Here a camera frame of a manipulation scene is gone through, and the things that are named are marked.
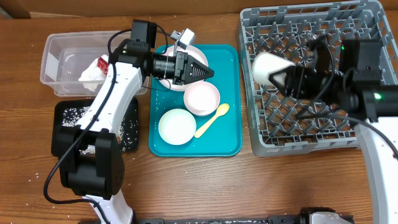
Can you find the white napkin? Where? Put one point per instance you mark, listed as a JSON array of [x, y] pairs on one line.
[[92, 73]]

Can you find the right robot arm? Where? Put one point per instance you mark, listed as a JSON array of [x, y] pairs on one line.
[[355, 86]]

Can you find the yellow plastic spoon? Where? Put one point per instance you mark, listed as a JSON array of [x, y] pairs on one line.
[[220, 111]]

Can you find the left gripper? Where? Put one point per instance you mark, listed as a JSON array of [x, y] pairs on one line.
[[183, 73]]

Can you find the grey dishwasher rack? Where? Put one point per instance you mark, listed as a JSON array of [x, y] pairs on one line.
[[283, 31]]

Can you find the small white bowl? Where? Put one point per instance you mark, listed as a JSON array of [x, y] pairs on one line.
[[177, 127]]

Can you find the black plastic tray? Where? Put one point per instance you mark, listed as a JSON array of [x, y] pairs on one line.
[[61, 106]]

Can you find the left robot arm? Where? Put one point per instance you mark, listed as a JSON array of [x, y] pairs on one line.
[[90, 161]]

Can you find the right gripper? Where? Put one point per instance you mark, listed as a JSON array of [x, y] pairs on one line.
[[295, 79]]

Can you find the teal serving tray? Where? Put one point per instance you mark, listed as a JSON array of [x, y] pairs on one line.
[[224, 137]]

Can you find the clear plastic bin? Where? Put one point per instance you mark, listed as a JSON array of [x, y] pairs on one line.
[[67, 55]]

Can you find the white cup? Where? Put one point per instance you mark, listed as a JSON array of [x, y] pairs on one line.
[[264, 64]]

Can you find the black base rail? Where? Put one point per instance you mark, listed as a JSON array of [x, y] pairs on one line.
[[307, 215]]

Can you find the spilled rice pile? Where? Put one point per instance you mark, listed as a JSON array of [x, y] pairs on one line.
[[128, 134]]

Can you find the red snack wrapper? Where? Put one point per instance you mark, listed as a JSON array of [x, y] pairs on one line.
[[102, 64]]

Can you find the pink rice bowl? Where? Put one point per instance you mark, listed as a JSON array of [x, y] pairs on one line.
[[201, 98]]

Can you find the large white plate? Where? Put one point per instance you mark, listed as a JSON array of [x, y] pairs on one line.
[[197, 54]]

